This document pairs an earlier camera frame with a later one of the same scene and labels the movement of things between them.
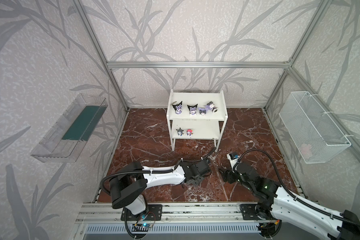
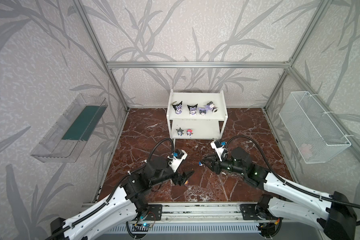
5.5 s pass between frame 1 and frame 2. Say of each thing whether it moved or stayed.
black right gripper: moved
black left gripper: moved
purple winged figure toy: stayed
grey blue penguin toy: stayed
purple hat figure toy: stayed
